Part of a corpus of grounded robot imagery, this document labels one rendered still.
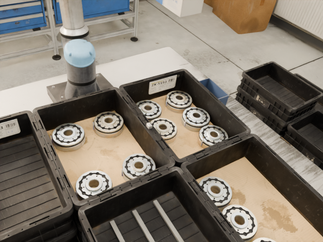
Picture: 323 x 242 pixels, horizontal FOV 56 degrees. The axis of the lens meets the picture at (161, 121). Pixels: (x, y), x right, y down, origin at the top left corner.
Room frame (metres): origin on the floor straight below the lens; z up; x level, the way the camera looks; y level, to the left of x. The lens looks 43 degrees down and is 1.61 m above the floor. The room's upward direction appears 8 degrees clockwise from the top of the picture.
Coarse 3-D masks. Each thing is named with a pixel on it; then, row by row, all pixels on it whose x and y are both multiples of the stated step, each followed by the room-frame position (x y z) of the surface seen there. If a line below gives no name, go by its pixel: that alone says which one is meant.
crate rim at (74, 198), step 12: (84, 96) 0.79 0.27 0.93; (120, 96) 0.82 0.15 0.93; (36, 108) 0.70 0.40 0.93; (48, 108) 0.71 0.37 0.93; (132, 108) 0.77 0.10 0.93; (36, 120) 0.65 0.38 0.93; (48, 144) 0.56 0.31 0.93; (156, 144) 0.62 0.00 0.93; (168, 156) 0.58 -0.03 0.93; (60, 168) 0.49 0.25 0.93; (168, 168) 0.54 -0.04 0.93; (132, 180) 0.48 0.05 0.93; (72, 192) 0.42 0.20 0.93; (108, 192) 0.43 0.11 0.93; (84, 204) 0.39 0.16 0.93
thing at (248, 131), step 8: (168, 72) 1.01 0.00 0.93; (176, 72) 1.02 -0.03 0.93; (184, 72) 1.03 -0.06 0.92; (144, 80) 0.93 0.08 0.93; (120, 88) 0.86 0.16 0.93; (128, 96) 0.83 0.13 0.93; (232, 112) 0.82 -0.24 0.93; (144, 120) 0.72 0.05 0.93; (240, 120) 0.78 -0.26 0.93; (152, 128) 0.69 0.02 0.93; (248, 128) 0.75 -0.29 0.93; (160, 136) 0.65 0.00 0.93; (240, 136) 0.71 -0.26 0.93; (216, 144) 0.66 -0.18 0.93; (224, 144) 0.66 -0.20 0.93; (200, 152) 0.61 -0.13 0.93; (176, 160) 0.57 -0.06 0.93; (184, 160) 0.57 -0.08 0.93
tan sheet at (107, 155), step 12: (84, 120) 0.78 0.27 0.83; (48, 132) 0.70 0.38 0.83; (84, 144) 0.67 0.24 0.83; (96, 144) 0.67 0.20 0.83; (108, 144) 0.68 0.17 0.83; (120, 144) 0.69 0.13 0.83; (132, 144) 0.70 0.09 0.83; (60, 156) 0.60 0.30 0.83; (72, 156) 0.61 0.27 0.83; (84, 156) 0.62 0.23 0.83; (96, 156) 0.62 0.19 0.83; (108, 156) 0.63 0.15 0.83; (120, 156) 0.64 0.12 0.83; (72, 168) 0.56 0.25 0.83; (84, 168) 0.57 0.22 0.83; (96, 168) 0.58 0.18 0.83; (108, 168) 0.58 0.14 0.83; (120, 168) 0.59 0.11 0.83; (72, 180) 0.52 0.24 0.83; (120, 180) 0.54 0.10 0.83
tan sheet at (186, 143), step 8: (160, 104) 0.93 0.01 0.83; (192, 104) 0.95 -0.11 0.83; (168, 112) 0.88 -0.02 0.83; (176, 120) 0.85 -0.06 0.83; (184, 128) 0.81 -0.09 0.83; (176, 136) 0.76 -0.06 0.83; (184, 136) 0.77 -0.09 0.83; (192, 136) 0.77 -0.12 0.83; (168, 144) 0.72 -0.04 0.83; (176, 144) 0.73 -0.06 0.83; (184, 144) 0.73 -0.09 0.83; (192, 144) 0.74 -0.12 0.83; (176, 152) 0.69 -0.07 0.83; (184, 152) 0.69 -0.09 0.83; (192, 152) 0.70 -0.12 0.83
